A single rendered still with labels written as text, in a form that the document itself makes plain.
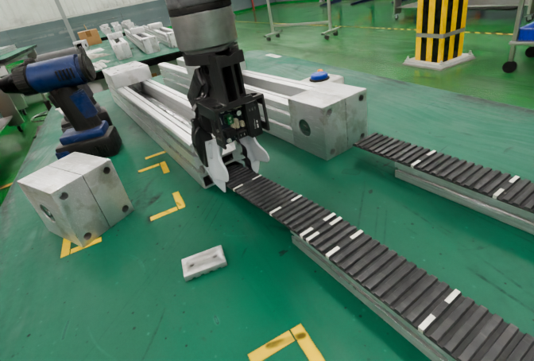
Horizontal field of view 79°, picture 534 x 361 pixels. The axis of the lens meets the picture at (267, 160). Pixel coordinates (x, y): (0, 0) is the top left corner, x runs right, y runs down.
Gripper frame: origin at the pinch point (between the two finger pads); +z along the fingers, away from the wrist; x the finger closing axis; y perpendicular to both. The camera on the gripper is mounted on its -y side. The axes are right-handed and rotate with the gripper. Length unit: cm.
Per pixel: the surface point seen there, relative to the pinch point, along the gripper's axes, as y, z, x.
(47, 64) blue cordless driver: -36.4, -19.4, -18.1
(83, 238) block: -3.5, 0.6, -23.2
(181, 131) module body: -9.5, -6.6, -3.9
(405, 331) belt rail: 32.2, 0.6, -1.8
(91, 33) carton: -382, -8, 28
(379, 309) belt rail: 29.5, 0.7, -1.8
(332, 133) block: 5.7, -2.8, 15.8
